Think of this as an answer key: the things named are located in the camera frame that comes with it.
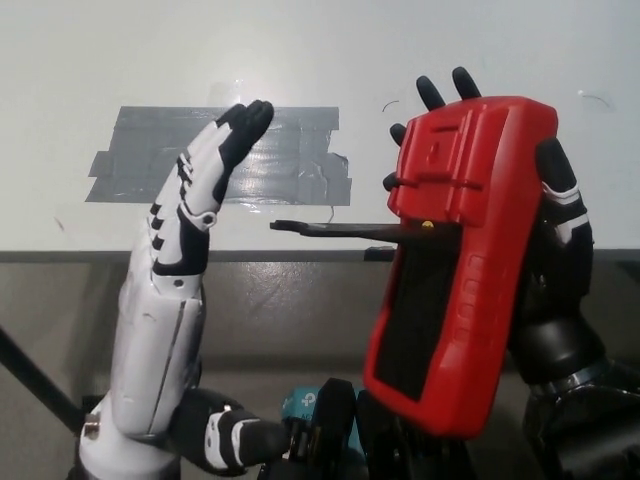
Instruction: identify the teal cardboard box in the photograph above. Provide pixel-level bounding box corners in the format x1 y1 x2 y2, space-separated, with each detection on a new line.
282 385 362 451

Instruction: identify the red digital multimeter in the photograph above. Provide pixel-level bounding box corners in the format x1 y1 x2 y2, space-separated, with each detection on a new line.
269 93 559 441

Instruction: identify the black floor tape square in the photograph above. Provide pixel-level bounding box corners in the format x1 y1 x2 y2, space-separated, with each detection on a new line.
79 394 109 426

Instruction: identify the white and black left hand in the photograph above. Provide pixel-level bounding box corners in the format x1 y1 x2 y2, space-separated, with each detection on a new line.
107 99 289 474

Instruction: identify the black right hand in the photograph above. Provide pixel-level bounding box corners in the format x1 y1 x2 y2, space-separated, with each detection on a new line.
382 64 609 386

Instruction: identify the grey duct tape patch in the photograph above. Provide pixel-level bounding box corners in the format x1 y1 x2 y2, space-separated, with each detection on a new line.
87 104 353 206

